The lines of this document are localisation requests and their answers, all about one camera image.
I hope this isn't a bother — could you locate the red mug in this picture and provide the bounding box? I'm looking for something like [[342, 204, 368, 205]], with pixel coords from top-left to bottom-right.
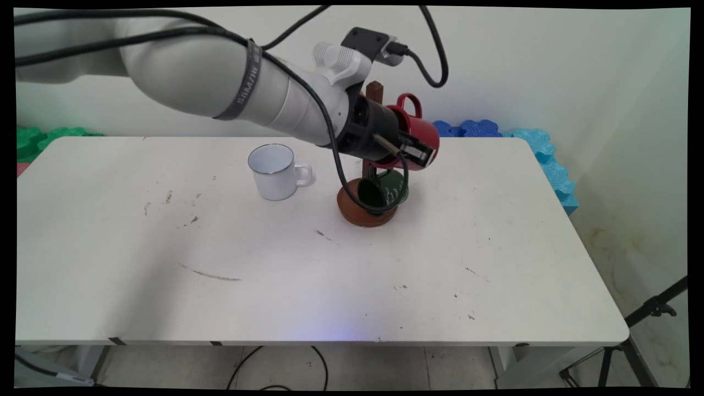
[[371, 92, 441, 172]]

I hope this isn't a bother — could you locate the black cable with grey plug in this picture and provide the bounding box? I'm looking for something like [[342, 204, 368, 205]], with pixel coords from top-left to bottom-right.
[[14, 352, 95, 385]]

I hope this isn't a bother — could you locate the brown wooden mug tree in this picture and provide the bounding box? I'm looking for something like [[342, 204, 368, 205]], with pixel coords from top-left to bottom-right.
[[337, 81, 400, 228]]

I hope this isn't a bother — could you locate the black floor cable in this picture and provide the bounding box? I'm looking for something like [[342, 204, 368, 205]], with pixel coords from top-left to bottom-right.
[[225, 345, 329, 392]]

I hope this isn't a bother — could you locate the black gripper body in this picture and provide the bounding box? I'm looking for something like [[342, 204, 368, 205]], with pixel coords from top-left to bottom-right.
[[335, 94, 411, 163]]

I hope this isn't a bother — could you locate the light blue foam tile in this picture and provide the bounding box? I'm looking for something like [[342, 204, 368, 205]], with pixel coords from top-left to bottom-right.
[[502, 128, 580, 216]]

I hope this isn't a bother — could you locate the black tripod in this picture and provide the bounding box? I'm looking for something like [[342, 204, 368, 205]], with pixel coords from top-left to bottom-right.
[[559, 275, 689, 388]]

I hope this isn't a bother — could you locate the white table leg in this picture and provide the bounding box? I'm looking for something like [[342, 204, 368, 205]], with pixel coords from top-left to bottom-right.
[[77, 345, 112, 386], [488, 345, 531, 388]]

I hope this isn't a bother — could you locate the white enamel mug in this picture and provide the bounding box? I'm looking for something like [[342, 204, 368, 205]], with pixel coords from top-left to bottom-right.
[[248, 144, 315, 201]]

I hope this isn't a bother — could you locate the grey velcro strap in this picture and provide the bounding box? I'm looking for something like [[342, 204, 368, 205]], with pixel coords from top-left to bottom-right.
[[214, 39, 264, 121]]

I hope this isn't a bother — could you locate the green foam tile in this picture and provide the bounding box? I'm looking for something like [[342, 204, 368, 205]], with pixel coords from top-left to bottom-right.
[[16, 126, 105, 164]]

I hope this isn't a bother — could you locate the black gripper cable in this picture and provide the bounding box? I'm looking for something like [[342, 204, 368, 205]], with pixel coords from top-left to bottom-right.
[[14, 26, 411, 216]]

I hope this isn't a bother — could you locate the white ribbed camera mount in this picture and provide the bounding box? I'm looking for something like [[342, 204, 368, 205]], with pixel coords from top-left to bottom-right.
[[313, 41, 372, 86]]

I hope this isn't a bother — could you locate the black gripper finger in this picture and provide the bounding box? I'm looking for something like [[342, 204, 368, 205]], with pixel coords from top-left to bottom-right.
[[397, 133, 434, 167]]

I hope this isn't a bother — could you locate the dark green mug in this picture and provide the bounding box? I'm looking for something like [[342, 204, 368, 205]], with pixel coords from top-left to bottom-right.
[[357, 168, 410, 210]]

